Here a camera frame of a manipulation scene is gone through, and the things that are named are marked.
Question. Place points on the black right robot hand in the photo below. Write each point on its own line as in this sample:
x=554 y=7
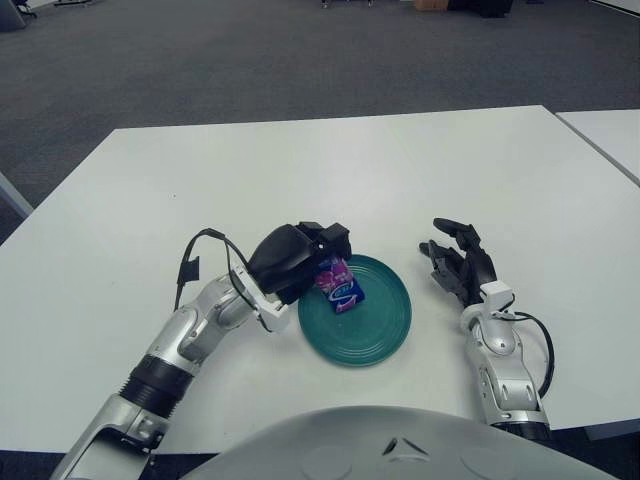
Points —
x=477 y=267

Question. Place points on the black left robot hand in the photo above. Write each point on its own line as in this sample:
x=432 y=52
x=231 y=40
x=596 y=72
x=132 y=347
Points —
x=280 y=260

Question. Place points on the purple blue gum pack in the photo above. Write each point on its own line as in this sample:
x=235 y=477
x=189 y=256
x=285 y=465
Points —
x=342 y=292

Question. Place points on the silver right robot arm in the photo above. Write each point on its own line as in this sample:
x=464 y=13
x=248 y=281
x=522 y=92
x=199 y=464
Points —
x=510 y=380

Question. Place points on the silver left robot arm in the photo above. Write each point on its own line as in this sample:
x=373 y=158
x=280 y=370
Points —
x=175 y=345

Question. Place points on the teal round plate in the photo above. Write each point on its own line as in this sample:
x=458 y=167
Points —
x=372 y=325

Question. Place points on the white neighbouring table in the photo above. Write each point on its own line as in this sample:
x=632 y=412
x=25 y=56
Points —
x=610 y=135

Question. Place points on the grey robot torso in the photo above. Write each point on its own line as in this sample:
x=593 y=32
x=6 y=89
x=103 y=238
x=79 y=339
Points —
x=400 y=450

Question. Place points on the black background furniture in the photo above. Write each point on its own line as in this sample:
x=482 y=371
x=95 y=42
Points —
x=480 y=6

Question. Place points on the office chair wheel base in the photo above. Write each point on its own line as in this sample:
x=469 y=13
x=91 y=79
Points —
x=347 y=3

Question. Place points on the brown cardboard box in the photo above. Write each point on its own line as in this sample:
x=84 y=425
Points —
x=432 y=3

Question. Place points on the grey blue table edge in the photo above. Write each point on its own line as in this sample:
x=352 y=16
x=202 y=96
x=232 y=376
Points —
x=14 y=195

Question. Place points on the black floor bar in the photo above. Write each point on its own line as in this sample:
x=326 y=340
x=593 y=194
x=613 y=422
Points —
x=75 y=2

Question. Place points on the black office chair base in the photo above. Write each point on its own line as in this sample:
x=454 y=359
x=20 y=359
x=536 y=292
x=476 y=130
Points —
x=27 y=6

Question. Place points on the grey background cabinet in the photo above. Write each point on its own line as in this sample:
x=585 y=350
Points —
x=9 y=15

